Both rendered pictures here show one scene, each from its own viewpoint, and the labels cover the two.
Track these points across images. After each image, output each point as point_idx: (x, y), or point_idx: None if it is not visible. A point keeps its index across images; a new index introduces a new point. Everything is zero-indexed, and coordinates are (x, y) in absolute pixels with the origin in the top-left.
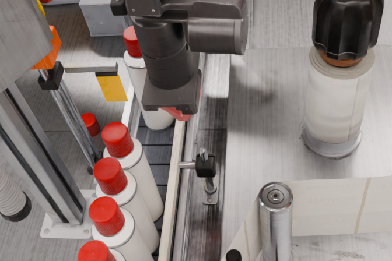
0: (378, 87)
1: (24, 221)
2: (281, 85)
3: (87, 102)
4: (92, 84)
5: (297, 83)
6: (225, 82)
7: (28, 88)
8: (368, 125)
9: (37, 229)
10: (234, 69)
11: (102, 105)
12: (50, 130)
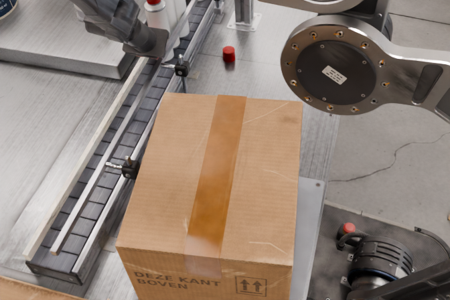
0: (50, 29)
1: (271, 21)
2: (100, 39)
3: (230, 76)
4: (225, 88)
5: (90, 38)
6: (130, 71)
7: (276, 94)
8: (71, 13)
9: (264, 17)
10: (122, 53)
11: (219, 71)
12: (258, 63)
